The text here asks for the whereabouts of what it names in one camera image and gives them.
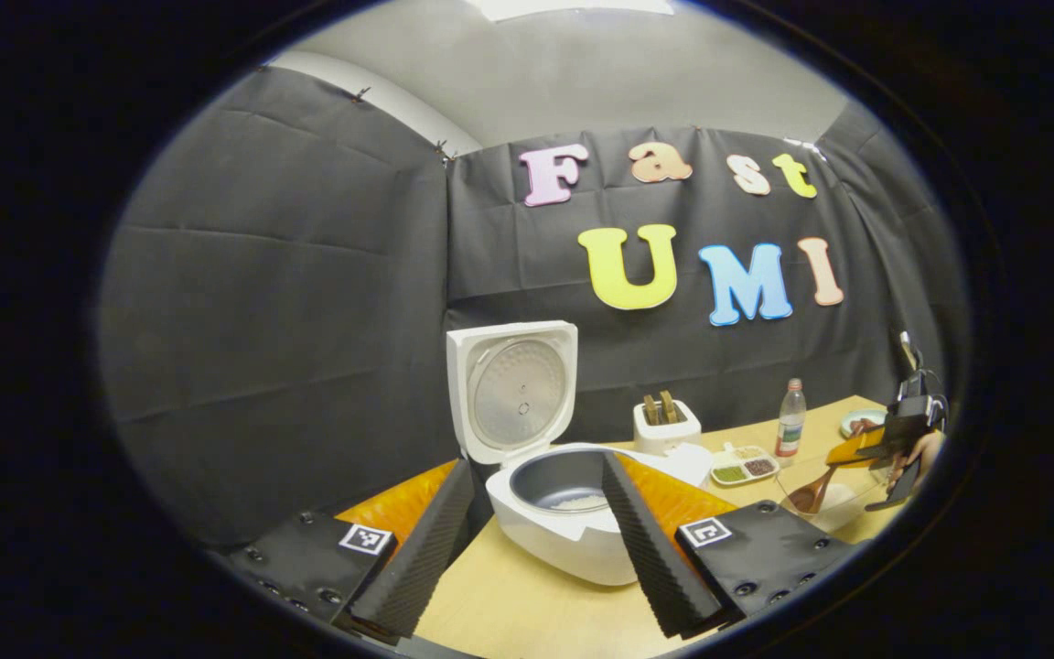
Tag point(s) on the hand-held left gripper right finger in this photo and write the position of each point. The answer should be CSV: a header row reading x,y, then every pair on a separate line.
x,y
660,567

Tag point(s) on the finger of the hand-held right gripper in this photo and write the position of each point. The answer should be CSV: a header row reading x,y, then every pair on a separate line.
x,y
856,448
898,490

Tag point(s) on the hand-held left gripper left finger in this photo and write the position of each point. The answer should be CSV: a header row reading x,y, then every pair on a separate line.
x,y
417,567

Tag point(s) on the brown wooden spoon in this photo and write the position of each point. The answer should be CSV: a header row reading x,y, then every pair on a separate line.
x,y
811,496

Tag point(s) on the white rice cooker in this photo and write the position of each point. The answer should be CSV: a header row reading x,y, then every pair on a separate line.
x,y
518,394

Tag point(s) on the pale green plate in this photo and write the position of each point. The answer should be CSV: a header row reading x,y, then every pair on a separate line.
x,y
856,423

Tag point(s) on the clear plastic container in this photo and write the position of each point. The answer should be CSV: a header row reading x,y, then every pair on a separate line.
x,y
797,476

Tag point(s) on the clear plastic bottle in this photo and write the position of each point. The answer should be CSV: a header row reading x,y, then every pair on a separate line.
x,y
790,426

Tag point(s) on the white divided bean tray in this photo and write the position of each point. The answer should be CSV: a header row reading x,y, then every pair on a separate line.
x,y
745,467

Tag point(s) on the white toaster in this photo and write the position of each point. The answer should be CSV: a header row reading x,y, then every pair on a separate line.
x,y
669,437

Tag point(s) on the black backdrop cloth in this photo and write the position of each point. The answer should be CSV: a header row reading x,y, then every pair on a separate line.
x,y
289,320

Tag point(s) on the ceiling light panel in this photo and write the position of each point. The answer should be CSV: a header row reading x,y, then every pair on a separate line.
x,y
573,7

